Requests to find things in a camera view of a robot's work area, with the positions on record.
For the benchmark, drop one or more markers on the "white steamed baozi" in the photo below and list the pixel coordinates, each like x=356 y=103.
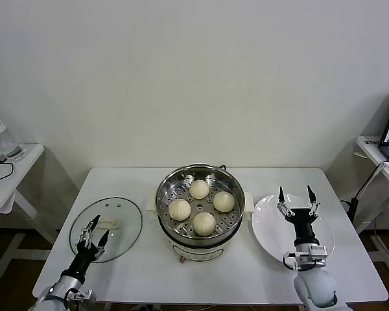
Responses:
x=223 y=201
x=199 y=188
x=203 y=224
x=179 y=209

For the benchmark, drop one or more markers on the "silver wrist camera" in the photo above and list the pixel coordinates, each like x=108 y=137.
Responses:
x=82 y=295
x=311 y=256

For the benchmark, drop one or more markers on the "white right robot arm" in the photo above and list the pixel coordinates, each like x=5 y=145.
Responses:
x=314 y=288

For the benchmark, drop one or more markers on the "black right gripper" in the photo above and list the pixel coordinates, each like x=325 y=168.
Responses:
x=304 y=226

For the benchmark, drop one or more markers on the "small grey device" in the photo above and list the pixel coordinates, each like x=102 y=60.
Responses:
x=15 y=151

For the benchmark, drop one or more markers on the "clear bottle with white cap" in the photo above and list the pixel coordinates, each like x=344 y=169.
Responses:
x=3 y=136

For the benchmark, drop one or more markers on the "stainless steel steamer basket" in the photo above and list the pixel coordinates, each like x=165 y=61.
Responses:
x=197 y=207

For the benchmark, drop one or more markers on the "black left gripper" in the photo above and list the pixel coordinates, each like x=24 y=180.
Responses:
x=82 y=259

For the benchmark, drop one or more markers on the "white side table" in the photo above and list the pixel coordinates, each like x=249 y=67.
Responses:
x=22 y=168

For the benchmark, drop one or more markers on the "white round plate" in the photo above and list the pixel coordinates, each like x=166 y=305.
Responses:
x=266 y=226

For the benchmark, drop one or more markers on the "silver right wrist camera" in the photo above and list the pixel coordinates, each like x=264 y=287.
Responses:
x=311 y=256

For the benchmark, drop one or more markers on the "white electric pot base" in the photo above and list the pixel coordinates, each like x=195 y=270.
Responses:
x=194 y=252

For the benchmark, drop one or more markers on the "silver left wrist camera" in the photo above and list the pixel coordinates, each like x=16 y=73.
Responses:
x=82 y=295

